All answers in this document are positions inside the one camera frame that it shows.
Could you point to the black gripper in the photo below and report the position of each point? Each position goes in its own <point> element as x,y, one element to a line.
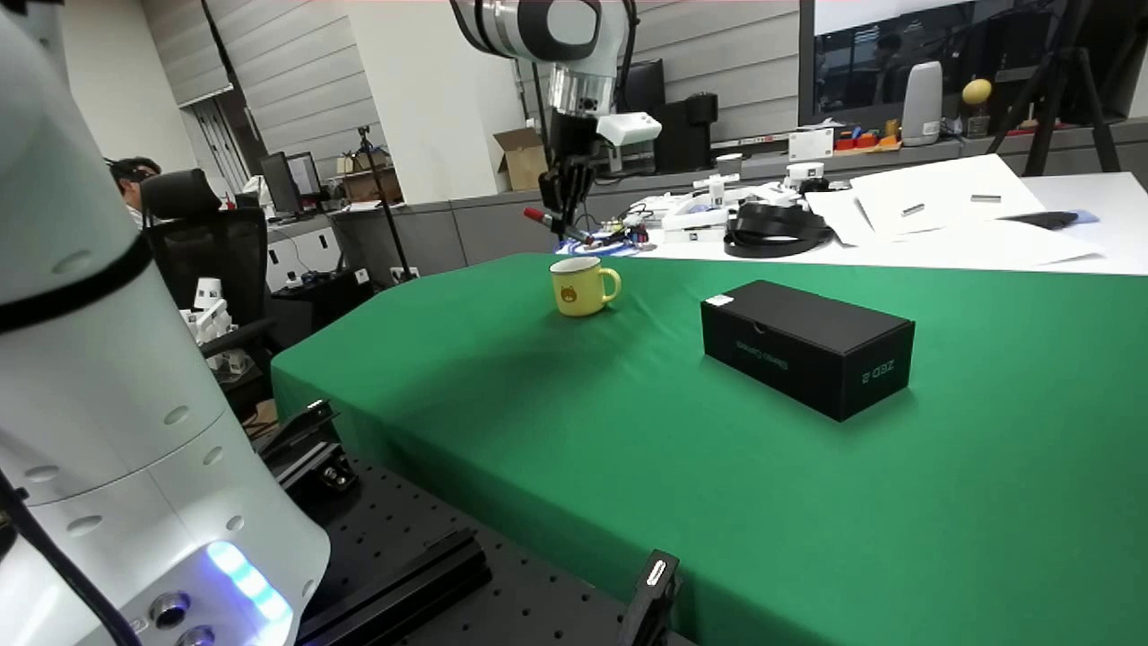
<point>570,145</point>

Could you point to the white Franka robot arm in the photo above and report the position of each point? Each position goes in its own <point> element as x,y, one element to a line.
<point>94,360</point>

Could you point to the yellow enamel cup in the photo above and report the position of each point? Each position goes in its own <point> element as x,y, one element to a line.
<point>578,294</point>

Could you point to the large brown cardboard box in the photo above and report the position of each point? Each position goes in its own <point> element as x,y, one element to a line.
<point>520,163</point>

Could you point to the white power strip box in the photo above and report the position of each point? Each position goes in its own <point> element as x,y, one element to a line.
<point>701,216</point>

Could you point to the black small computer case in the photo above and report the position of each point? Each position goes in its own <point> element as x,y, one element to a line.
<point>686,137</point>

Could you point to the black Dell monitor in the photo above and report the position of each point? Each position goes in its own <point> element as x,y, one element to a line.
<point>648,89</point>

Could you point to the black light stand pole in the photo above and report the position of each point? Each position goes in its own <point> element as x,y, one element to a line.
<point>386,216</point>

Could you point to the small brown cardboard box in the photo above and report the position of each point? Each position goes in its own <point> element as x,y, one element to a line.
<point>362,190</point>

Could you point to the small white box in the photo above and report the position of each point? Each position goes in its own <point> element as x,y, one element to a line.
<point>813,145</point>

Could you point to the dark desk monitor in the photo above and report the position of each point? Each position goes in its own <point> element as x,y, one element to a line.
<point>292,180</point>

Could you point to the black rectangular box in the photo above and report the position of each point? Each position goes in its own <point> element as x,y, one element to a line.
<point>813,345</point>

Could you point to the orange red small items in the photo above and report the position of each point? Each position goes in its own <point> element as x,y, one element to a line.
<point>874,143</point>

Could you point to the green table cloth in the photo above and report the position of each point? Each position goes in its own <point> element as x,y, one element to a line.
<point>720,504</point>

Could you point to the black office chair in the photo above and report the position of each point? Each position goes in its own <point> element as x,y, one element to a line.
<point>218,253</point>

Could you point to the small white device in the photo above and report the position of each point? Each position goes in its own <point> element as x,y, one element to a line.
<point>210,314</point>

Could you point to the white paper table cover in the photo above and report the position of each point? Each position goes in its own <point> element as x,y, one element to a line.
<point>955,239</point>

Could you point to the yellow ball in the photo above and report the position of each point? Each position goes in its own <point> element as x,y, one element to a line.
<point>978,93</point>

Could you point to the person with black hair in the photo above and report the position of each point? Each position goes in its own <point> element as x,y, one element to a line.
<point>134,178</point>

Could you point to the flat black item on paper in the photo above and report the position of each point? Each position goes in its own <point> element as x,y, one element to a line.
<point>1040,221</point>

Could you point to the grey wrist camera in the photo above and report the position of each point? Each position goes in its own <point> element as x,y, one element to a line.
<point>634,126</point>

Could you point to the black camera tripod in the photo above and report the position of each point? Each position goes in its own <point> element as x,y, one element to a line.
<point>1064,50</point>

